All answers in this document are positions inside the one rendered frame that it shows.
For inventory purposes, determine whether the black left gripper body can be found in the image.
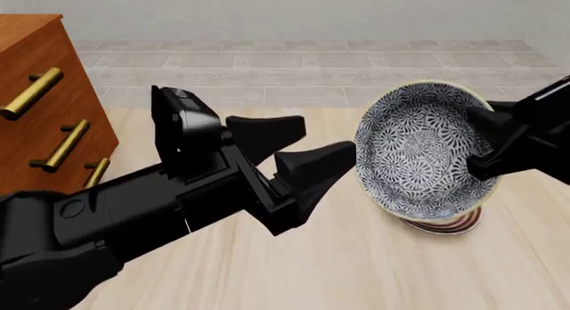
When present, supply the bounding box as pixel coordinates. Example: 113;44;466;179
220;128;309;238

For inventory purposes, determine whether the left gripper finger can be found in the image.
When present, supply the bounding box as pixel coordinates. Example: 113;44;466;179
269;140;357;224
225;115;307;165

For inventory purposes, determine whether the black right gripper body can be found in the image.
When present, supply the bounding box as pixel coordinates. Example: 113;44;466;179
485;100;551;178

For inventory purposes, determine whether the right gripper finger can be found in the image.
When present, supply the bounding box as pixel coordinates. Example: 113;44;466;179
466;105;514;151
464;150;514;182

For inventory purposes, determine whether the black white patterned bowl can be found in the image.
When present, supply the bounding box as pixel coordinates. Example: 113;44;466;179
354;80;504;223

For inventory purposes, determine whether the wooden cabinet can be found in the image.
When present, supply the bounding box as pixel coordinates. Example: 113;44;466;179
0;13;120;198

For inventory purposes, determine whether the plate with red rings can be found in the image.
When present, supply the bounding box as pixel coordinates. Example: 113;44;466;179
398;206;485;237

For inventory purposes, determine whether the short brass drawer handle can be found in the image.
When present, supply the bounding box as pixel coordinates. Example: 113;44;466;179
83;157;111;190

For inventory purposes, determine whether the medium brass drawer handle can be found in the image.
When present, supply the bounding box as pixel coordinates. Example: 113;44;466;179
28;118;92;174

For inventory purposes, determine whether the long brass drawer handle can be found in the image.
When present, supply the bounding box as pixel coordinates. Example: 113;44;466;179
0;67;65;121

